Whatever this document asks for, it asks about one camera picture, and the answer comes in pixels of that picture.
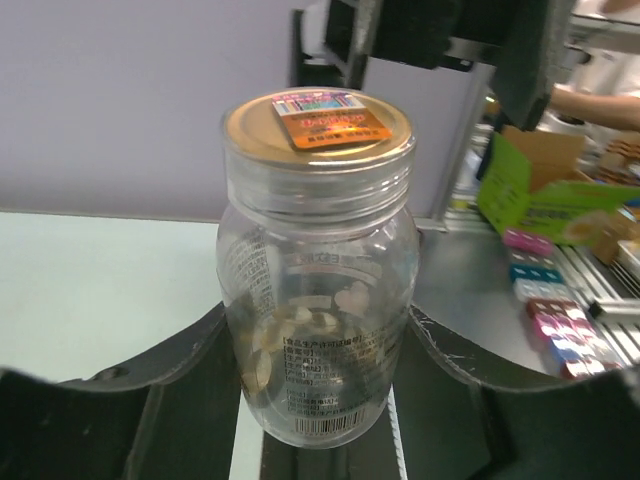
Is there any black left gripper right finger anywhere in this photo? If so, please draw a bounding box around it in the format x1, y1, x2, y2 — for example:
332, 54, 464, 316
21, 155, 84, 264
393, 307, 639, 479

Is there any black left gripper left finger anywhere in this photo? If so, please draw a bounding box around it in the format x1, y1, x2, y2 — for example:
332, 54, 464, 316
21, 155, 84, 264
1, 304, 240, 479

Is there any clear glass pill bottle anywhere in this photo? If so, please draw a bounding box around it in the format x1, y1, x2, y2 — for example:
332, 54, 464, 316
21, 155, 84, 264
216, 87, 419, 449

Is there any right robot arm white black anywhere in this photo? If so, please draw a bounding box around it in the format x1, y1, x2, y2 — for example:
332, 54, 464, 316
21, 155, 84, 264
262, 1, 639, 479

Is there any person forearm in background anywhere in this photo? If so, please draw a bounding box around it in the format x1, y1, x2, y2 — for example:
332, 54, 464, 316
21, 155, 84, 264
548, 87, 639, 132

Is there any red pill organizer box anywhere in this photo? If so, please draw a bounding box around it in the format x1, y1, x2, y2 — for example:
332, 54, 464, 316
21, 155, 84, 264
525, 298, 587, 323

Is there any teal pill organizer box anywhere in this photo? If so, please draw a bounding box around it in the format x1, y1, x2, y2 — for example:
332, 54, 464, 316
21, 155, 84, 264
509, 264, 565, 284

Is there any pink pill organizer box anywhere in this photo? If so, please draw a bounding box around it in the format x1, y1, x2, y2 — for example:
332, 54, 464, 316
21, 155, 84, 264
502, 228, 554, 257

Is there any green cardboard box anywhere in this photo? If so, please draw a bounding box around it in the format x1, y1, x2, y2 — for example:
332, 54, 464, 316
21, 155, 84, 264
476, 126, 639, 245

